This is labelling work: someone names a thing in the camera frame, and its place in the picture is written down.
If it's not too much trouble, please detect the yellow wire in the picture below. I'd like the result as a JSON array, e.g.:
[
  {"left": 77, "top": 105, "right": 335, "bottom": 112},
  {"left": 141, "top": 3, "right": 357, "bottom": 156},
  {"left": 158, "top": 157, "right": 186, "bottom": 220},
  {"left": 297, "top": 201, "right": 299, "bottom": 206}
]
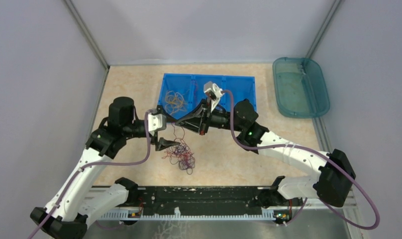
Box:
[{"left": 164, "top": 90, "right": 189, "bottom": 116}]

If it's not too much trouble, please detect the white slotted cable duct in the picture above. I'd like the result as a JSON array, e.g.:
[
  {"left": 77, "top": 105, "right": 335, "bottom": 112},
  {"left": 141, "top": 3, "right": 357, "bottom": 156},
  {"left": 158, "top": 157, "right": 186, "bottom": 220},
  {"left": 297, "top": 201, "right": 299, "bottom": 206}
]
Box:
[{"left": 99, "top": 207, "right": 290, "bottom": 223}]

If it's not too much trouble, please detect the aluminium frame post right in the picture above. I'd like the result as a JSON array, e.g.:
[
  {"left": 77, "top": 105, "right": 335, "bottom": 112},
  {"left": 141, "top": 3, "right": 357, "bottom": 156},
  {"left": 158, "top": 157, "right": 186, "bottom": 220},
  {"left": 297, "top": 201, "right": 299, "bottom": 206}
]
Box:
[{"left": 305, "top": 0, "right": 344, "bottom": 59}]

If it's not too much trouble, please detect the aluminium frame post left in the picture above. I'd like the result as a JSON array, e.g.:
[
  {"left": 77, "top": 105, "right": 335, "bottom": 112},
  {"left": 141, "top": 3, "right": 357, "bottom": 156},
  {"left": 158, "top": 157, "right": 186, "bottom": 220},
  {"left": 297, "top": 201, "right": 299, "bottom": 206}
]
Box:
[{"left": 62, "top": 0, "right": 110, "bottom": 70}]

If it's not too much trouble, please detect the teal translucent plastic tray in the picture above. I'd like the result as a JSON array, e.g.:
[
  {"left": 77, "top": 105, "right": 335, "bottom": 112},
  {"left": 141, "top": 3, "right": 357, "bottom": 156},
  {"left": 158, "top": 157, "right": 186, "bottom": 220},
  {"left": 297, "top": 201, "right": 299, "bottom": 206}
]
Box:
[{"left": 273, "top": 57, "right": 330, "bottom": 119}]

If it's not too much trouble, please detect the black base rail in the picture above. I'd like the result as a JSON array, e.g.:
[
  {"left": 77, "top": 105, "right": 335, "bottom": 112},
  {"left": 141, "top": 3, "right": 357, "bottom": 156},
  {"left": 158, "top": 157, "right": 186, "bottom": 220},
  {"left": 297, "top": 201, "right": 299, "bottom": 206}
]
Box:
[{"left": 107, "top": 185, "right": 304, "bottom": 217}]

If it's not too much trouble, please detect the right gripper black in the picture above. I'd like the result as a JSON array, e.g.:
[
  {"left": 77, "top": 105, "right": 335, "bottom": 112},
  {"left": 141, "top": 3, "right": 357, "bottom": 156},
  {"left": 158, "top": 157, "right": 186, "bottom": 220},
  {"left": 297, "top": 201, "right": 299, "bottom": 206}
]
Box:
[{"left": 175, "top": 98, "right": 243, "bottom": 136}]

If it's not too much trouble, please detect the blue three-compartment plastic bin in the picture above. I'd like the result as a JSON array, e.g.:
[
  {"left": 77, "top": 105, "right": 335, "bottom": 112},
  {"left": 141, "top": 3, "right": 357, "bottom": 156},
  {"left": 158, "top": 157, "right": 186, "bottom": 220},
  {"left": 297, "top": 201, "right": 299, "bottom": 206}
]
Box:
[{"left": 157, "top": 73, "right": 257, "bottom": 121}]

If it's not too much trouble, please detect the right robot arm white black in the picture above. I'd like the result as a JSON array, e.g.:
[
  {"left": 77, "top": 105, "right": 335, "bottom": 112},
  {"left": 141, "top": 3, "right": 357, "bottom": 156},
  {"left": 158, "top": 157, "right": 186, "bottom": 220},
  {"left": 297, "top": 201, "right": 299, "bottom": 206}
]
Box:
[{"left": 176, "top": 99, "right": 356, "bottom": 208}]

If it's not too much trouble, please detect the aluminium rail right side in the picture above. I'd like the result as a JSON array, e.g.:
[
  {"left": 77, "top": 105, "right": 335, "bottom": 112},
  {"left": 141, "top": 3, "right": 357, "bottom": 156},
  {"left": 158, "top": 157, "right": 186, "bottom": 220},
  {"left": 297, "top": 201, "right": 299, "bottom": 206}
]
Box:
[{"left": 313, "top": 118, "right": 356, "bottom": 208}]

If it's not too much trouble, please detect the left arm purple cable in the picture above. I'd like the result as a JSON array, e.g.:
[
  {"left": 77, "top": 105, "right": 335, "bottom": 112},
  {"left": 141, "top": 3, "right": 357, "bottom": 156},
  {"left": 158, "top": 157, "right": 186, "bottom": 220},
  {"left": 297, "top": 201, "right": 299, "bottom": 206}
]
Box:
[{"left": 26, "top": 110, "right": 156, "bottom": 239}]

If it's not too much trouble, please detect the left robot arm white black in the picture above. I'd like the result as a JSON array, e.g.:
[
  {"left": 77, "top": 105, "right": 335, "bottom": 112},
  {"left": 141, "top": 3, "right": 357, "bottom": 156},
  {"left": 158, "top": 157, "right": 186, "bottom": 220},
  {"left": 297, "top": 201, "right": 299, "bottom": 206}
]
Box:
[{"left": 30, "top": 97, "right": 172, "bottom": 239}]

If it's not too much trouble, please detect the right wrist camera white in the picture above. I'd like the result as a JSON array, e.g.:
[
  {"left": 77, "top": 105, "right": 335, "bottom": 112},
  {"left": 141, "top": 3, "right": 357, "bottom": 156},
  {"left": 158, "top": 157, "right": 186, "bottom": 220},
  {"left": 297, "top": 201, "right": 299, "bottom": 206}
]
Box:
[{"left": 203, "top": 81, "right": 223, "bottom": 112}]

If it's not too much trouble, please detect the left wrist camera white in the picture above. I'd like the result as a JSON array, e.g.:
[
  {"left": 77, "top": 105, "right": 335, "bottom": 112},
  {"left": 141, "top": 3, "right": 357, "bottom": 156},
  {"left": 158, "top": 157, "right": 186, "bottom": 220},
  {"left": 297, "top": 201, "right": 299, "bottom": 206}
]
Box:
[{"left": 147, "top": 112, "right": 167, "bottom": 134}]

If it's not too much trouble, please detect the red wire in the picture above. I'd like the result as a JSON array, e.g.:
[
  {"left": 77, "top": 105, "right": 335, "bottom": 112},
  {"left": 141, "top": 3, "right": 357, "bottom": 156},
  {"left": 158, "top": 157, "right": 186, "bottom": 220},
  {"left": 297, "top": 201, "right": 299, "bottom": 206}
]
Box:
[{"left": 161, "top": 123, "right": 197, "bottom": 172}]

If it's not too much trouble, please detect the aluminium frame post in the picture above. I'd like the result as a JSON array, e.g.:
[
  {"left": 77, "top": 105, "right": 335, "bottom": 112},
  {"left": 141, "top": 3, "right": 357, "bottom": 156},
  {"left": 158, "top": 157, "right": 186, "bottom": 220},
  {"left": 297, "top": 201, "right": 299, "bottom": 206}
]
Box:
[
  {"left": 305, "top": 0, "right": 344, "bottom": 59},
  {"left": 62, "top": 0, "right": 110, "bottom": 70}
]

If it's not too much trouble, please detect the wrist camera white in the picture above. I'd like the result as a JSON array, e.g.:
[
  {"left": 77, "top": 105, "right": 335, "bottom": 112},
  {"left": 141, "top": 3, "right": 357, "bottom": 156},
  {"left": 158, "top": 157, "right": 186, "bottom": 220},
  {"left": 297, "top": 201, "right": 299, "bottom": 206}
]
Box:
[
  {"left": 147, "top": 112, "right": 167, "bottom": 134},
  {"left": 203, "top": 81, "right": 223, "bottom": 112}
]

